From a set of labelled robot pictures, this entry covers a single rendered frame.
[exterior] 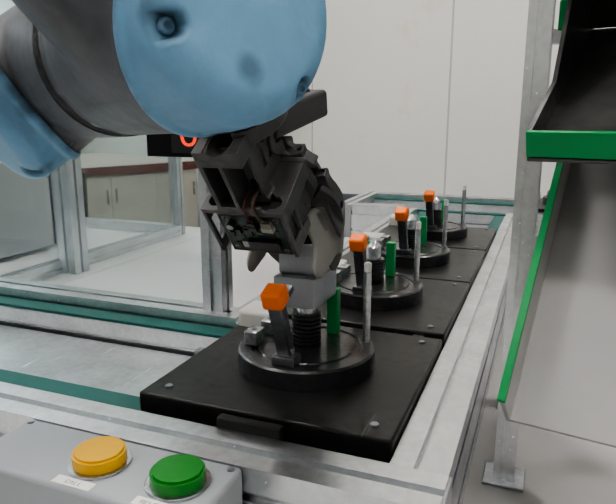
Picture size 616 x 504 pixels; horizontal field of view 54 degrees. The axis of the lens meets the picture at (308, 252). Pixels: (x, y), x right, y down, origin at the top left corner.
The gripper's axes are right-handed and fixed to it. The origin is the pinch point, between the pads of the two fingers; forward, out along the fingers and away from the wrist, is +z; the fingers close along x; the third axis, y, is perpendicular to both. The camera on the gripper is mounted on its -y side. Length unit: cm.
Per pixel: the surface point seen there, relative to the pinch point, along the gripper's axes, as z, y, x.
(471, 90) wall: 193, -281, -25
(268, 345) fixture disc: 6.1, 7.8, -3.5
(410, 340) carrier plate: 15.1, -0.2, 8.7
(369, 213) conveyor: 86, -81, -26
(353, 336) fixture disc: 10.0, 3.2, 3.8
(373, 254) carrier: 19.4, -15.3, 0.3
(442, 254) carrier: 37.0, -30.0, 6.3
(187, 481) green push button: -5.5, 25.1, 0.0
